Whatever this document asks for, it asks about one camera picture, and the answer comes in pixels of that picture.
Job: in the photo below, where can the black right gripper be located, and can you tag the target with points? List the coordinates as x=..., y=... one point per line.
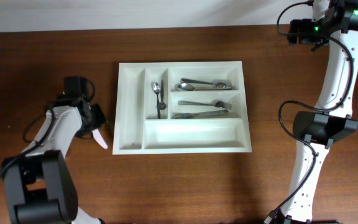
x=306, y=25

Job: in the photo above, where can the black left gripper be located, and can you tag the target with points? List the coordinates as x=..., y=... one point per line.
x=100, y=118

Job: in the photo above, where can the pink plastic knife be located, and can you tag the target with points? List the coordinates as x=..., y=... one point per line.
x=99, y=139

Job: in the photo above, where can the small silver teaspoon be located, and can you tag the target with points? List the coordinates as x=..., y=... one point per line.
x=162, y=105

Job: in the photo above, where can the small bent metal spoon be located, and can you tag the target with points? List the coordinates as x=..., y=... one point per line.
x=156, y=89

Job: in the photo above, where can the large silver spoon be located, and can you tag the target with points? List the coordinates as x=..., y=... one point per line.
x=189, y=87
x=214, y=83

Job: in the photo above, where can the silver fork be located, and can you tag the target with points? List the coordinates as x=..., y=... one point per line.
x=215, y=103
x=199, y=114

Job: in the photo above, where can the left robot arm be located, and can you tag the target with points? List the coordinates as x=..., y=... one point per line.
x=37, y=182

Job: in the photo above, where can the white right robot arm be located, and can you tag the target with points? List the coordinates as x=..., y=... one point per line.
x=333, y=24

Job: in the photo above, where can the white plastic cutlery tray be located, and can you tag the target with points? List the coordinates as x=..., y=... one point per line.
x=138, y=130

